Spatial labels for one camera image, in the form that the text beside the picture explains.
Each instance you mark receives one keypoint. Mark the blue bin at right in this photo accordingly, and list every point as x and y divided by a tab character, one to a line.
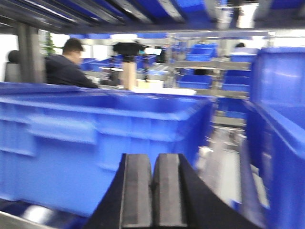
275	132

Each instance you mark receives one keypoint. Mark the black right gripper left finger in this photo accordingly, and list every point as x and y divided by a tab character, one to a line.
127	204

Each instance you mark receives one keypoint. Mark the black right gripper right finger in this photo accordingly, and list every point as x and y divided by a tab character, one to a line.
181	200

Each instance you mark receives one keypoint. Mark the person in dark jacket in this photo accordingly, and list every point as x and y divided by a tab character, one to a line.
65	69

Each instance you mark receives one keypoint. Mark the large blue bin near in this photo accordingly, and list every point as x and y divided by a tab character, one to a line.
61	145

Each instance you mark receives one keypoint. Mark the black camera on stand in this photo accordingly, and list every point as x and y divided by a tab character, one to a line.
128	50

